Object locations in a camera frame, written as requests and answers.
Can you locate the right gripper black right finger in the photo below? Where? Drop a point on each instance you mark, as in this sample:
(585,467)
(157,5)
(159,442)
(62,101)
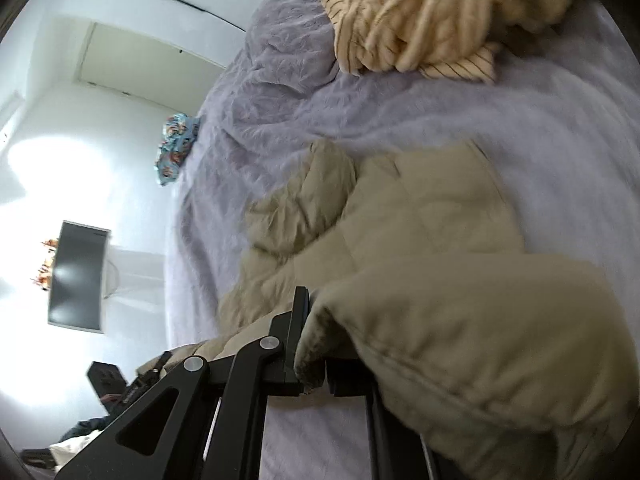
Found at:
(396,452)

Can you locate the lavender plush bed blanket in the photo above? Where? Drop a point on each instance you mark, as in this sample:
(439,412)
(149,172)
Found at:
(560,130)

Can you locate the cream striped fleece blanket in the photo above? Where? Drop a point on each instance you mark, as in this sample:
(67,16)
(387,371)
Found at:
(452,39)

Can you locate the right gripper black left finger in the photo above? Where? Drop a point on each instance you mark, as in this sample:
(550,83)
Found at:
(205,419)

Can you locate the wall mounted dark television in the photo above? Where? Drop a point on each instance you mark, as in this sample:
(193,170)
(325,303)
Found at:
(77,283)

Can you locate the white wardrobe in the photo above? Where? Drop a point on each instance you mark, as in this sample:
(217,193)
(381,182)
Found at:
(167,52)

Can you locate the blue patterned cloth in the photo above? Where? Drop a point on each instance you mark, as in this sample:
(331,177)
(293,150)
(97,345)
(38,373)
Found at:
(180,132)

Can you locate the beige puffer jacket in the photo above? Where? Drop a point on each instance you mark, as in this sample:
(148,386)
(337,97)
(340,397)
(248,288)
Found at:
(512,365)

